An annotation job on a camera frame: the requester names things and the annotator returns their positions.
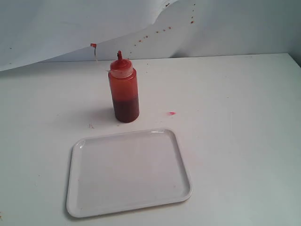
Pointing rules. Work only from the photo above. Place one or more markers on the red ketchup squeeze bottle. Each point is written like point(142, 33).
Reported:
point(124, 89)

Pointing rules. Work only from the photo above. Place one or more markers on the white rectangular plastic tray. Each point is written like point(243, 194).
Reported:
point(126, 171)

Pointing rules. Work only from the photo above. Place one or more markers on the white paper backdrop sheet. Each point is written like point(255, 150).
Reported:
point(85, 30)

